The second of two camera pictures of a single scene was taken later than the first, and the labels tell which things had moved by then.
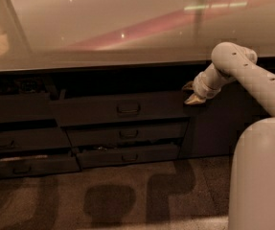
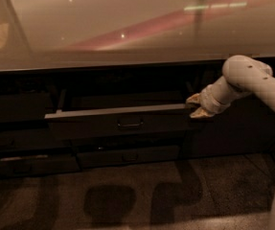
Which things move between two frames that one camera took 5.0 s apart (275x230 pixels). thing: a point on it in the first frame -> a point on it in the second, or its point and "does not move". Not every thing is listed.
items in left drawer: (23, 84) does not move
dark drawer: (25, 140) does not move
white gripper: (201, 85) -> (209, 101)
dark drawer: (126, 108) -> (116, 122)
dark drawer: (32, 166) does not move
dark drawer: (126, 154) does not move
